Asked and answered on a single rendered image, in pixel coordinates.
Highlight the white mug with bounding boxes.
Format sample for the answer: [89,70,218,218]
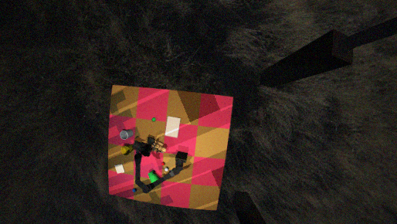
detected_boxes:
[120,129,134,140]

